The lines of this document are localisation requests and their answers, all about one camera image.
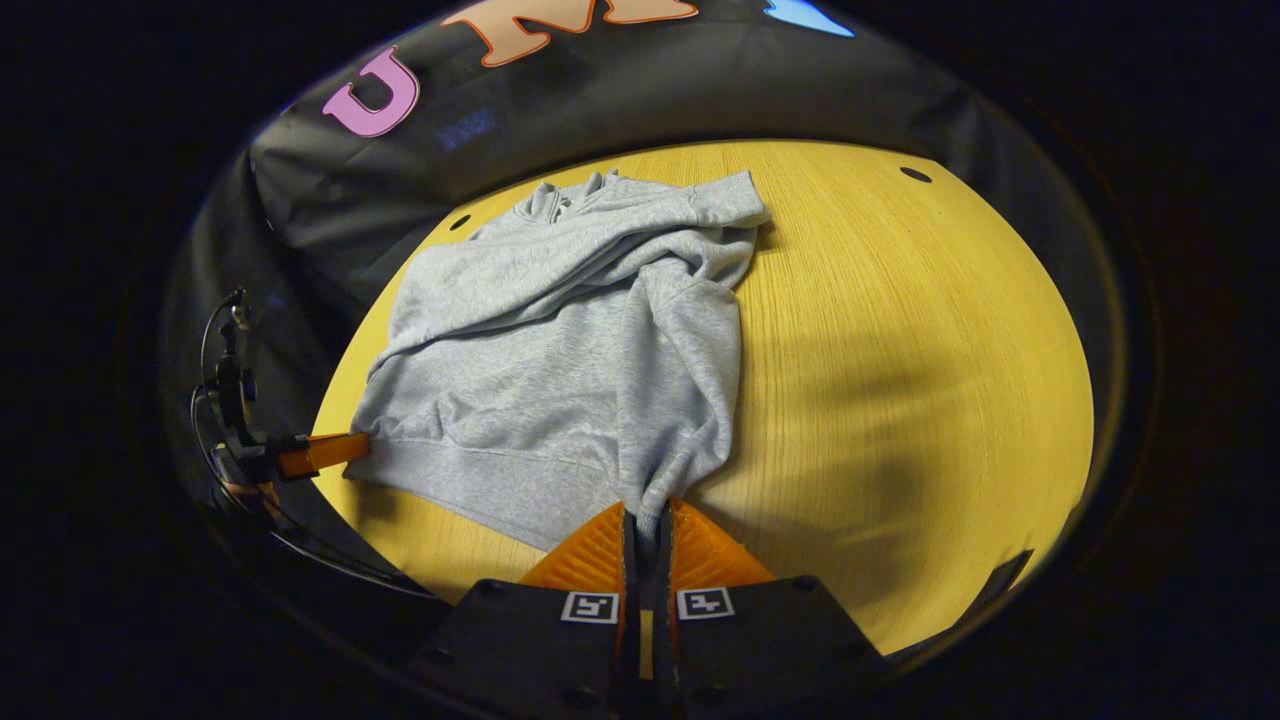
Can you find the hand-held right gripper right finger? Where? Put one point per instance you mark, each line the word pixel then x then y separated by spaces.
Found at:
pixel 770 660

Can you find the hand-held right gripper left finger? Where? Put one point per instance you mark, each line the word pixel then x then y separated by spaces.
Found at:
pixel 530 660

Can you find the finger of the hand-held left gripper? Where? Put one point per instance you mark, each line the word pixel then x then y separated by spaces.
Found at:
pixel 320 453

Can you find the grey sweatshirt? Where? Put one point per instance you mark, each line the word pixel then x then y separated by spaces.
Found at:
pixel 560 360

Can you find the black stand with clamp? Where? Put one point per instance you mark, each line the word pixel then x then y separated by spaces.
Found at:
pixel 232 385

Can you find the black backdrop cloth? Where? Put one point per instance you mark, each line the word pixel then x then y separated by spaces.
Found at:
pixel 700 90

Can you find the dark table edge bracket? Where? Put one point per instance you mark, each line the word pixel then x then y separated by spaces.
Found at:
pixel 1005 575

